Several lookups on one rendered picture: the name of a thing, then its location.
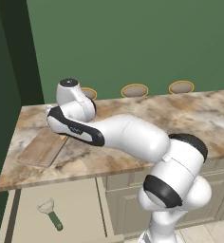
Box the beige drawer front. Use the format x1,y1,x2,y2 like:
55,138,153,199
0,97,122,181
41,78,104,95
200,157,224,176
102,169,158,191

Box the wooden cutting board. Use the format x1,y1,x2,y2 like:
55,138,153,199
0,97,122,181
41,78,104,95
16,126,69,169

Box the beige open drawer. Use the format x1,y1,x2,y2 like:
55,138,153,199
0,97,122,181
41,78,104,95
0,177,125,243

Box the round stool with orange rim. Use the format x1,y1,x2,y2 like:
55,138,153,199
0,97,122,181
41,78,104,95
121,83,149,99
168,80,196,95
80,86,99,101

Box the beige cupboard door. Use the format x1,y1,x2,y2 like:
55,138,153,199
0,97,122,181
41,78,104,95
105,184,157,235
177,172,224,227

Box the green handled peeler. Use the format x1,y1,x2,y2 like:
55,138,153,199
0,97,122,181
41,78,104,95
36,197,65,232

